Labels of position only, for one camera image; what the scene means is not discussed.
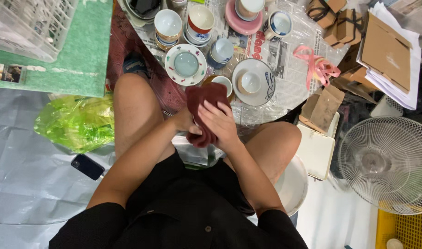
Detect blue slipper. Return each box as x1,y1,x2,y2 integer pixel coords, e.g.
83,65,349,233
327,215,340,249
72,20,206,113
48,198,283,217
122,52,150,79

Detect white bowl with blue pattern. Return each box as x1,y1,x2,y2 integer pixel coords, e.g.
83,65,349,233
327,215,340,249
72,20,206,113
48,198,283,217
154,34,180,51

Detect person's leg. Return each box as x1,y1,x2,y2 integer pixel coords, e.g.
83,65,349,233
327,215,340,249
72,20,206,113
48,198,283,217
113,73,177,163
223,121,303,185

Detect white bowl with gold band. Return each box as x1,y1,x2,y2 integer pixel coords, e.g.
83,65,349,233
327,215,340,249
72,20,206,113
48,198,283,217
154,9,183,43

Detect person's right hand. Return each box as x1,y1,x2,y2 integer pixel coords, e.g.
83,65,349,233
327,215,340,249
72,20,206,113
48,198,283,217
198,100,244,153

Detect stack of flat cardboard sheets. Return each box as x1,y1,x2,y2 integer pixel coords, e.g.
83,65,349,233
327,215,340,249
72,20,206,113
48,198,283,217
355,2,422,111

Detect newspaper sheet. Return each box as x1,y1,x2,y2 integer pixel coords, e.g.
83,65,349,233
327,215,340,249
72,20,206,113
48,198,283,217
118,0,350,126

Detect printed photo card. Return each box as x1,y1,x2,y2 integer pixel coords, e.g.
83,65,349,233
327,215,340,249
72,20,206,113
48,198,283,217
0,62,27,84

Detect white mug with blue stripes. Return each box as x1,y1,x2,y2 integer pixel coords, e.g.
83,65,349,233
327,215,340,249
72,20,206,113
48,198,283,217
262,10,294,42

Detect green mat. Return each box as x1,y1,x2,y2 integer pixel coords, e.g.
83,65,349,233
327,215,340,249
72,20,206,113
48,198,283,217
0,0,113,98

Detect pink ribbon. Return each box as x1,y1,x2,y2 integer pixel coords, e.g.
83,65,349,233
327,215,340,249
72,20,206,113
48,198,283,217
293,45,341,91

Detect white bowl with blue rim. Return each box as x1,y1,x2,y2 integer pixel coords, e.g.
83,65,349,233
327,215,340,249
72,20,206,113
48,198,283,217
183,24,213,48

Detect white plate with floral print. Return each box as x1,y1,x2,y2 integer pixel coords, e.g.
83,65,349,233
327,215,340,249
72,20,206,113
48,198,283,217
165,44,207,86

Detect white cup with brown band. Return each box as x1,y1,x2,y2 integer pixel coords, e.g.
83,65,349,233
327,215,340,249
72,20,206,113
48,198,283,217
235,0,266,21

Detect white electric fan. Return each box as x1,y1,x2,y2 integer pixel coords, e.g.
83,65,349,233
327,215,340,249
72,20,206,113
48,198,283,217
338,116,422,216

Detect yellow plastic crate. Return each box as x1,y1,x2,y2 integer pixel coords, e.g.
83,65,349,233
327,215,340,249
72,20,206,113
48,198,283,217
375,202,422,249

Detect black phone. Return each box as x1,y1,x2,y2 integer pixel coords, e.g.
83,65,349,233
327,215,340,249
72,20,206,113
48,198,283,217
71,154,105,181

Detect green plastic bag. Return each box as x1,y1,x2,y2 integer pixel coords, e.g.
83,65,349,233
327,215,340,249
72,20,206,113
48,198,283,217
34,94,115,154

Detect black bowl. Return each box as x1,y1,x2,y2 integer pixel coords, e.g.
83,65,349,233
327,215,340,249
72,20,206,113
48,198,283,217
122,0,163,22

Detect pink saucer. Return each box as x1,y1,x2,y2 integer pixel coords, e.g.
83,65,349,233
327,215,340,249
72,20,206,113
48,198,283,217
224,0,263,36

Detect maroon cloth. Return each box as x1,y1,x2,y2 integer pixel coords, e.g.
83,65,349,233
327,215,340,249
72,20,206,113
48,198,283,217
185,82,232,148

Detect red and white bowl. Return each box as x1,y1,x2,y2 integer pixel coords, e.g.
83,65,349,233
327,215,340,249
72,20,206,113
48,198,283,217
187,4,215,34

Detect small white cup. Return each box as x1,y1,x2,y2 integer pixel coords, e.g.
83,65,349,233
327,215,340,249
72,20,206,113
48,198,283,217
237,71,262,96

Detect person's right leg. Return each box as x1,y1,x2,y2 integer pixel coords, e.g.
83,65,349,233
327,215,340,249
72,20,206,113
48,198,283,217
223,121,303,185

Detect cardboard boxes with black ribbon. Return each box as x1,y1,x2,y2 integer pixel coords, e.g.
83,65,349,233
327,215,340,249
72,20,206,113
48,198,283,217
307,0,366,50

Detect white cup with amber saucer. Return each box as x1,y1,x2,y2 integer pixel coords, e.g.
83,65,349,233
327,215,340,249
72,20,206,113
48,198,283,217
201,74,234,101

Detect blue ceramic cup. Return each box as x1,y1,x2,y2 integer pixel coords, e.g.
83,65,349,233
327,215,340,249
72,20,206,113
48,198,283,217
207,37,235,69

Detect white plastic crate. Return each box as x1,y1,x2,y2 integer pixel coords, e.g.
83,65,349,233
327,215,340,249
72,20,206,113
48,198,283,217
0,0,79,63

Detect white plastic basin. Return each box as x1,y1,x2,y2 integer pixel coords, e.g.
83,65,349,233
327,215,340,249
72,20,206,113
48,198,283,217
274,154,309,217

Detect person's left leg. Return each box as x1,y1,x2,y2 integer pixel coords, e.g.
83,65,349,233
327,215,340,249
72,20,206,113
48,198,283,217
113,73,177,163

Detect clear plastic bag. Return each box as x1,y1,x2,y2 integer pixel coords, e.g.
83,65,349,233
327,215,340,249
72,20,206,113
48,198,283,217
171,134,227,169

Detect person's left hand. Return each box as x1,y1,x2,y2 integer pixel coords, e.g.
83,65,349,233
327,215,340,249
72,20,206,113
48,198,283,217
173,108,203,136

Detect maroon patterned mat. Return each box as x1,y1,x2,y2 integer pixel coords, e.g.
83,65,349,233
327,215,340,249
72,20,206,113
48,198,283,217
105,0,187,116

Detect white plate with blue drawing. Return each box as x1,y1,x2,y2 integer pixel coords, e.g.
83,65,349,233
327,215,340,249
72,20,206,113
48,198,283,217
231,58,276,107

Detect person's black clothing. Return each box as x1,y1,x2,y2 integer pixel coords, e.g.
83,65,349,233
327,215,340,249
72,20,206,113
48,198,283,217
48,149,309,249

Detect grey plastic floor sheet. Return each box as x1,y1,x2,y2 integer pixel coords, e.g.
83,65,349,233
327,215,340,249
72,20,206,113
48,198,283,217
0,86,116,249

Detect brown paper bag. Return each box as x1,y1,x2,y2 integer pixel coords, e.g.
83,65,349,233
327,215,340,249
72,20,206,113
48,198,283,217
299,84,345,134

